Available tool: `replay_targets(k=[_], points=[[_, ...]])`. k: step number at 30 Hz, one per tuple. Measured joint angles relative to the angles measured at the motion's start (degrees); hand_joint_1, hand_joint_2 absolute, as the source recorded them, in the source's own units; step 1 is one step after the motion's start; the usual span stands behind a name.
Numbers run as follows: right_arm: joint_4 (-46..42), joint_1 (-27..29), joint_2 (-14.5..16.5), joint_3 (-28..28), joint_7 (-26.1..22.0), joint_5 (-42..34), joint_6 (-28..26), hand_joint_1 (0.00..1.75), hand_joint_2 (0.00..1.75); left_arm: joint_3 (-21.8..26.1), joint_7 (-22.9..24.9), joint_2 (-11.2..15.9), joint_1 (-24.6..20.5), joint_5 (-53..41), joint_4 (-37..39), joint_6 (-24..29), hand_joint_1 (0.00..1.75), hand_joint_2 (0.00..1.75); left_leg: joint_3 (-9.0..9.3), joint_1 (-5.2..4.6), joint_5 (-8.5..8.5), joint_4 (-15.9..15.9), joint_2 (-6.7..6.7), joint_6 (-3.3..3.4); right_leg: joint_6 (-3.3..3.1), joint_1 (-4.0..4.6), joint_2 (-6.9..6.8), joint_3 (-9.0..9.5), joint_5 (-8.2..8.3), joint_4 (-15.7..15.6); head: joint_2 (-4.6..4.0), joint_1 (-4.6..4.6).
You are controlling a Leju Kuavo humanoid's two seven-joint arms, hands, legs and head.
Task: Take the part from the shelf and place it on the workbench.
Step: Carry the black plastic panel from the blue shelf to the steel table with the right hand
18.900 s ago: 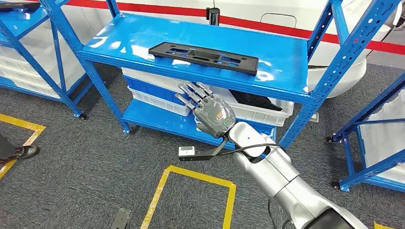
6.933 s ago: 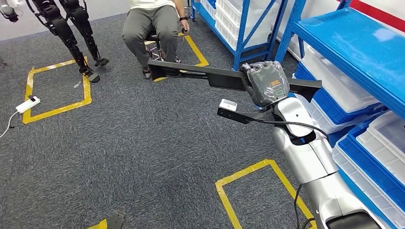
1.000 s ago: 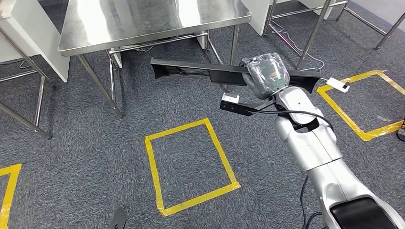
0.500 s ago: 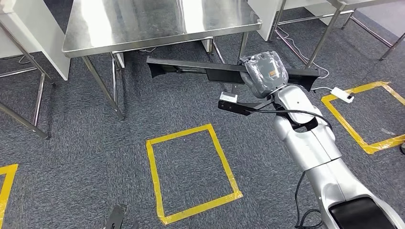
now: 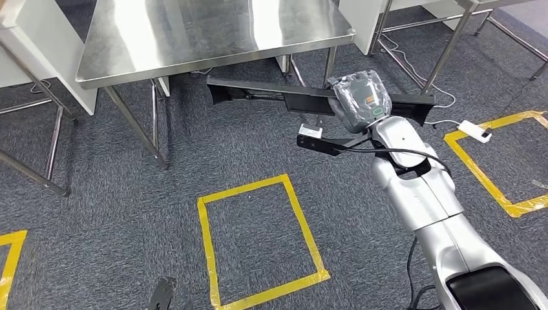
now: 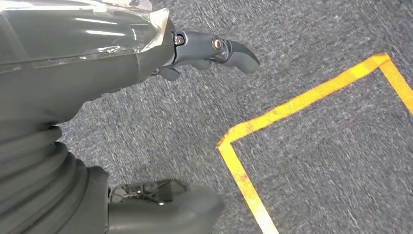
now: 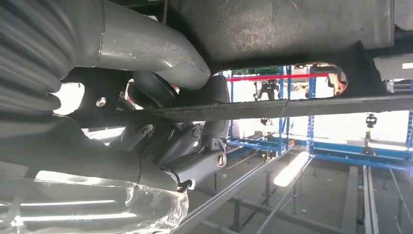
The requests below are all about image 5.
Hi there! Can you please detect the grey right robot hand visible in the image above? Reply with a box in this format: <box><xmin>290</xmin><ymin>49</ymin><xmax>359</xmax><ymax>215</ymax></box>
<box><xmin>326</xmin><ymin>69</ymin><xmax>394</xmax><ymax>135</ymax></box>

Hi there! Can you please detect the long black plastic part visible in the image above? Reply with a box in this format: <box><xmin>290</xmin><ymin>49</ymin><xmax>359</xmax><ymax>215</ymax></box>
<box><xmin>206</xmin><ymin>77</ymin><xmax>437</xmax><ymax>127</ymax></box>

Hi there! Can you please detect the stainless steel workbench table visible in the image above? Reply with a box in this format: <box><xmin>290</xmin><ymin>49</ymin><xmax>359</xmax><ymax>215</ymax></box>
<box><xmin>370</xmin><ymin>0</ymin><xmax>548</xmax><ymax>96</ymax></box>
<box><xmin>0</xmin><ymin>38</ymin><xmax>79</xmax><ymax>198</ymax></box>
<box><xmin>75</xmin><ymin>0</ymin><xmax>357</xmax><ymax>171</ymax></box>

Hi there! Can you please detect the white power strip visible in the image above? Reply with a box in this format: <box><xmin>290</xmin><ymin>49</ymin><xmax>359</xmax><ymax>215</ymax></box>
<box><xmin>457</xmin><ymin>119</ymin><xmax>493</xmax><ymax>144</ymax></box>

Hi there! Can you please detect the yellow floor tape square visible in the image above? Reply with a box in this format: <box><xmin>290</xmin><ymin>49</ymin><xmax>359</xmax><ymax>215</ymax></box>
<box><xmin>196</xmin><ymin>174</ymin><xmax>332</xmax><ymax>310</ymax></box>
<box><xmin>443</xmin><ymin>110</ymin><xmax>548</xmax><ymax>220</ymax></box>
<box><xmin>0</xmin><ymin>229</ymin><xmax>28</xmax><ymax>310</ymax></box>

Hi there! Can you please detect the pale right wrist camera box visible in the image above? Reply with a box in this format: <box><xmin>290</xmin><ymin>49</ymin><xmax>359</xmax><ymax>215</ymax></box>
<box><xmin>298</xmin><ymin>123</ymin><xmax>324</xmax><ymax>140</ymax></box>

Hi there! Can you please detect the black right wrist camera bracket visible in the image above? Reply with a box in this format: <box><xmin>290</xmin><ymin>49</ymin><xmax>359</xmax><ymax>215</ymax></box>
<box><xmin>296</xmin><ymin>123</ymin><xmax>374</xmax><ymax>157</ymax></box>

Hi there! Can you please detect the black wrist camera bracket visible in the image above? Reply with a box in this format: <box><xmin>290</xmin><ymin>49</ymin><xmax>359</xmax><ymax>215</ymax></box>
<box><xmin>296</xmin><ymin>123</ymin><xmax>374</xmax><ymax>157</ymax></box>
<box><xmin>148</xmin><ymin>276</ymin><xmax>178</xmax><ymax>310</ymax></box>

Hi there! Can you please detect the black camera cable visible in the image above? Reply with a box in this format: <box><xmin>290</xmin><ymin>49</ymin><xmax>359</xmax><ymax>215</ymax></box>
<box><xmin>342</xmin><ymin>147</ymin><xmax>452</xmax><ymax>176</ymax></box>

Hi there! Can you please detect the white power cable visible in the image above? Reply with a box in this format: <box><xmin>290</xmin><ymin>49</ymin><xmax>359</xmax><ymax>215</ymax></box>
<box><xmin>379</xmin><ymin>34</ymin><xmax>461</xmax><ymax>127</ymax></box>

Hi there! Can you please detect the black hanging cable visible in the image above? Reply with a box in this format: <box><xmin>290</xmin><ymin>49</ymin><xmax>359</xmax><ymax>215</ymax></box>
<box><xmin>405</xmin><ymin>236</ymin><xmax>444</xmax><ymax>310</ymax></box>

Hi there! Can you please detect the black left wrist camera bracket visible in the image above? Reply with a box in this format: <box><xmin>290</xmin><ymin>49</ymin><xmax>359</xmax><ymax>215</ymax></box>
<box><xmin>148</xmin><ymin>276</ymin><xmax>178</xmax><ymax>310</ymax></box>

